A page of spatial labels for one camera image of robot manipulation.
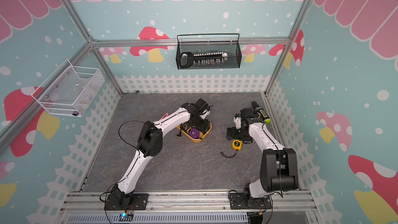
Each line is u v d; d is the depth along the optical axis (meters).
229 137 0.81
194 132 0.97
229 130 0.81
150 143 0.61
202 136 0.92
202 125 0.89
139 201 0.75
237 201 0.74
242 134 0.75
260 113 1.03
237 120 0.84
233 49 0.94
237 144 0.92
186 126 0.97
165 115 1.08
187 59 0.89
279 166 0.49
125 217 0.73
